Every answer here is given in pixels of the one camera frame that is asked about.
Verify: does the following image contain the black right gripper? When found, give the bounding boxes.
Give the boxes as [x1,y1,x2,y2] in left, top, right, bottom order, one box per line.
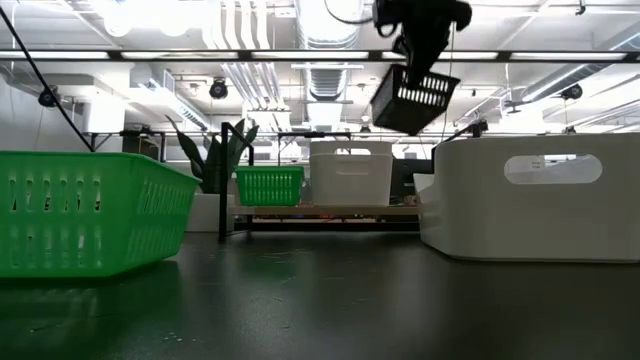
[372,0,474,89]

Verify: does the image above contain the black slotted plastic basket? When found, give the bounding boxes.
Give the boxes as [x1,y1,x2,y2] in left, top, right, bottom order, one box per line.
[369,63,462,137]

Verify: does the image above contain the green slotted plastic basket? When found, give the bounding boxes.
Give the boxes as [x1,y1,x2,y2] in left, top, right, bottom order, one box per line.
[234,165,306,208]
[0,150,202,279]

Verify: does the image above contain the black computer monitor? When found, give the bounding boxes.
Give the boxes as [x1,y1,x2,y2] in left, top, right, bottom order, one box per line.
[392,158,435,200]

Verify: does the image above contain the white ceiling pipes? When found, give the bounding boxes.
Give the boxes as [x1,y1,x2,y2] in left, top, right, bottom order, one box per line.
[219,0,294,112]

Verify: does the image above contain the green snake plant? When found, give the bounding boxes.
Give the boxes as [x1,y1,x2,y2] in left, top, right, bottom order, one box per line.
[164,115,260,195]

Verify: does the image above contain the white round plant pot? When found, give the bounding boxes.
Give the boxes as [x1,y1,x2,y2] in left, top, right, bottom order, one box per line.
[185,193,236,233]

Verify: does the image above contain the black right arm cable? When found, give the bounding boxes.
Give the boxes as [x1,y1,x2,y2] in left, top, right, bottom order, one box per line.
[323,0,376,26]

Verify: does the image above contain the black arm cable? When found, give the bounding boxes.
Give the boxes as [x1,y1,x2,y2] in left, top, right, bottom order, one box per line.
[0,5,95,153]
[323,0,376,26]

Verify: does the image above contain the silver ribbed air duct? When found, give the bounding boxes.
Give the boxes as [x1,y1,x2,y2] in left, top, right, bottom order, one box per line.
[292,0,369,104]

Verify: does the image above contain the grey round air duct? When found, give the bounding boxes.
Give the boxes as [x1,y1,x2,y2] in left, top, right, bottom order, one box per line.
[502,59,640,114]

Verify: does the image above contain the black background table frame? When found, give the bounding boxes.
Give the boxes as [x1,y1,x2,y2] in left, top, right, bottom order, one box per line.
[88,129,167,162]

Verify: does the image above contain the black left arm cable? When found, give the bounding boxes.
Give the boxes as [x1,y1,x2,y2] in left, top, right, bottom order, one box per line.
[0,5,95,153]

